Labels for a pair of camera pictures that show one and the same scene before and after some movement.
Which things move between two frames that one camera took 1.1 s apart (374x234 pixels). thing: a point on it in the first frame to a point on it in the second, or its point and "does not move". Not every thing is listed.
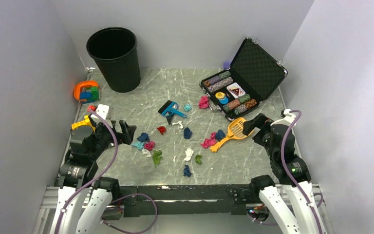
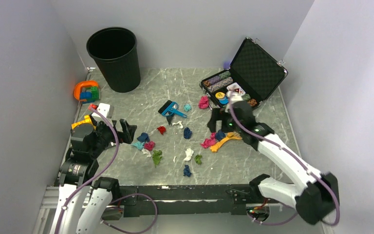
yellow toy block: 86,122 does not move
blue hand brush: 170,107 does not move
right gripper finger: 257,121 to 216,115
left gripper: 127,130 does not move
